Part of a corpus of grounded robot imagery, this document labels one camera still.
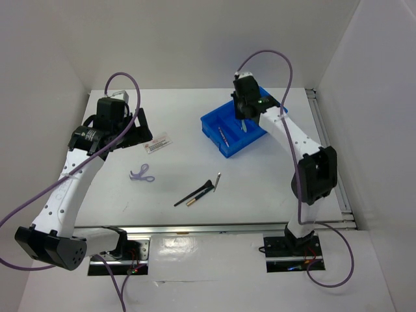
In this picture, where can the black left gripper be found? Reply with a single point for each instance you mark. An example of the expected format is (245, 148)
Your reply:
(140, 134)

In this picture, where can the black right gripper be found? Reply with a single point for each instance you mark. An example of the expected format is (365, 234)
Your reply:
(237, 114)

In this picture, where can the teal plastic applicator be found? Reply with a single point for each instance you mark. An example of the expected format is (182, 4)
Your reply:
(243, 126)

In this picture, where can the purple eyelash curler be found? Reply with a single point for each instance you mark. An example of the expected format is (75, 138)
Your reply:
(142, 174)

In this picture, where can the red lip gloss tube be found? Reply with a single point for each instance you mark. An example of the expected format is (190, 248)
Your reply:
(223, 136)

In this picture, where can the silver small tool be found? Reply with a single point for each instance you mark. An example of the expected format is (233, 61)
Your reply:
(217, 181)

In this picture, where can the green gold mascara pencil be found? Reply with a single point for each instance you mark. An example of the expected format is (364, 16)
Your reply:
(200, 195)

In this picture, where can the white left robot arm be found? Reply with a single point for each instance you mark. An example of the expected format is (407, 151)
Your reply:
(52, 237)

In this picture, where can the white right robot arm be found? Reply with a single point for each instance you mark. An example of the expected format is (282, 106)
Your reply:
(277, 123)

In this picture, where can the black makeup brush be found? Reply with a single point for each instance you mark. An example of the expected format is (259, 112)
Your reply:
(207, 184)

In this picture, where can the clear false eyelash case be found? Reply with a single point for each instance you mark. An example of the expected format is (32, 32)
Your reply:
(157, 143)

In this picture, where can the blue compartment tray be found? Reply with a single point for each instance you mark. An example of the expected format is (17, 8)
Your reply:
(224, 117)

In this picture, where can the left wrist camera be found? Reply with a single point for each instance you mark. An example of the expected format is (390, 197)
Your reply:
(121, 95)

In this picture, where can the aluminium side rail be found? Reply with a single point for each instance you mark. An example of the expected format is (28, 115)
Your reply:
(325, 179)

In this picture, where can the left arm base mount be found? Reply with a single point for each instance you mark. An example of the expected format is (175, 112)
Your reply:
(134, 259)

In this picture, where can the aluminium front rail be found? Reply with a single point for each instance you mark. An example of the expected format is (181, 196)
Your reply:
(212, 229)

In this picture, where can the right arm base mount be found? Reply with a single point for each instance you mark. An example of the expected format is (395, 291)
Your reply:
(280, 258)

